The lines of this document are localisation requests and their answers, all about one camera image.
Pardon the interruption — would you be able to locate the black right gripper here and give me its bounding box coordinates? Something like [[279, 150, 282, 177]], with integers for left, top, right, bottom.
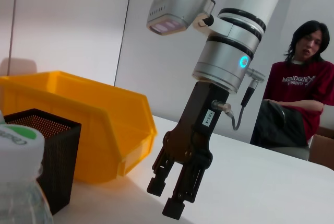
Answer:
[[146, 81, 231, 197]]

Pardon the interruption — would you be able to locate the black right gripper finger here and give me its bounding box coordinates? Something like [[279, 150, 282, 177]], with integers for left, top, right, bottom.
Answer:
[[161, 162, 206, 221]]

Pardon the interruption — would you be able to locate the green label water bottle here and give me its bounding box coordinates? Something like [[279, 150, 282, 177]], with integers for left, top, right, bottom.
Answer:
[[0, 109, 54, 224]]

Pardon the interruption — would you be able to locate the black mesh pen holder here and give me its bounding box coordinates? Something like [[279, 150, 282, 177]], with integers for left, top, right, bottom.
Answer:
[[4, 108, 82, 216]]

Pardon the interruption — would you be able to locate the yellow plastic bin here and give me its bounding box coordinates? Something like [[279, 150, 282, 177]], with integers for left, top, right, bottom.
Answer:
[[0, 70, 158, 184]]

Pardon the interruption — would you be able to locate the grey chair seat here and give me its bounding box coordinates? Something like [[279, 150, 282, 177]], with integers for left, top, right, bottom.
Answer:
[[268, 144, 311, 161]]

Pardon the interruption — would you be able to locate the person in red shirt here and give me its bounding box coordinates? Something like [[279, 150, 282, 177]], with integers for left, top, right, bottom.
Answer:
[[250, 20, 334, 148]]

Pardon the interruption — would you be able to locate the right gripper grey cable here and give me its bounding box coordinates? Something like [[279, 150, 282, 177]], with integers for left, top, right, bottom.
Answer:
[[211, 67, 266, 131]]

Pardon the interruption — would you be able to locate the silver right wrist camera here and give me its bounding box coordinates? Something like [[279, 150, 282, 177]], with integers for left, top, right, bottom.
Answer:
[[146, 0, 217, 37]]

